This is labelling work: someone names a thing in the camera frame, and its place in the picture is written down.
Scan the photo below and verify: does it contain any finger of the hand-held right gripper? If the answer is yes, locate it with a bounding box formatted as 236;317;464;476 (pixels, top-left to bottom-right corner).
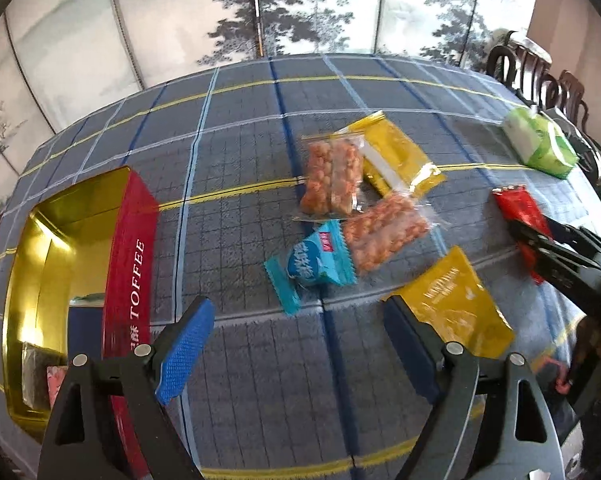
509;220;599;281
541;214;601;256

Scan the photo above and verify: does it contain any red and gold tin box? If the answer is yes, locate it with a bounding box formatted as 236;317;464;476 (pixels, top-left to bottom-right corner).
0;166;160;480

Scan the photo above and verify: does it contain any painted folding screen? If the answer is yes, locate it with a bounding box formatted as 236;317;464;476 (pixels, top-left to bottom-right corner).
0;0;541;221

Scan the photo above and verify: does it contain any yellow printed snack packet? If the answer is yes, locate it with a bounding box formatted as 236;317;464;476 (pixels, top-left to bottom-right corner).
383;246;515;360

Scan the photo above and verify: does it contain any yellow snack packet white stripe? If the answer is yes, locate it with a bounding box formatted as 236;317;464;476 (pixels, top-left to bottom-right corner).
338;111;447;200

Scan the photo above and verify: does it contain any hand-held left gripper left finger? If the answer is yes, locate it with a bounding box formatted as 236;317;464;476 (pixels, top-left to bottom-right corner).
36;296;216;480

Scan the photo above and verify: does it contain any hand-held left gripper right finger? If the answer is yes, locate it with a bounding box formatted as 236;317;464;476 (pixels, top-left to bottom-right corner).
383;294;566;480

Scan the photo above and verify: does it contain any blue candy packet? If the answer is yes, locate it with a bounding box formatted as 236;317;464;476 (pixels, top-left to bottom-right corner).
264;220;357;317

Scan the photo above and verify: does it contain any navy and white snack packet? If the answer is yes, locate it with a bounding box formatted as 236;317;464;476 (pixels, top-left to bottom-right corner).
68;294;106;361

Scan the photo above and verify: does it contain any dark wooden chair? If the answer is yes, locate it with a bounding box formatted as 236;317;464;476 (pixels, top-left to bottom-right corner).
485;30;554;106
541;70;601;186

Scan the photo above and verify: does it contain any red snack packet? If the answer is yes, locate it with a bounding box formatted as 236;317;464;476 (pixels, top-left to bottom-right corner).
491;185;554;286

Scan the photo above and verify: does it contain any pink patterned snack packet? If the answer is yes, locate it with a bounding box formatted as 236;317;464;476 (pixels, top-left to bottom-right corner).
45;366;71;408

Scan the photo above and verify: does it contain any brown snack packet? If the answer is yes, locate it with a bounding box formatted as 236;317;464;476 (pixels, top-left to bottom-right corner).
21;342;68;411

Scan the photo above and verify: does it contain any grey plaid tablecloth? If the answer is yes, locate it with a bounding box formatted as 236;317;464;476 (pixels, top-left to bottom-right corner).
0;52;601;480

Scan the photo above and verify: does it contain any green tissue pack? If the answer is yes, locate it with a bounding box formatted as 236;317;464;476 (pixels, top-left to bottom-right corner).
501;106;580;180

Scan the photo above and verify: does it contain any clear bag of orange peanuts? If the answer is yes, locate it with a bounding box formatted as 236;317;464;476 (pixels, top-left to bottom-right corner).
299;131;366;217
341;192;434;276

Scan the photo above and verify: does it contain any pink strap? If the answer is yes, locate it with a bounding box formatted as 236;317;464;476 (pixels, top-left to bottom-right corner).
545;357;572;397

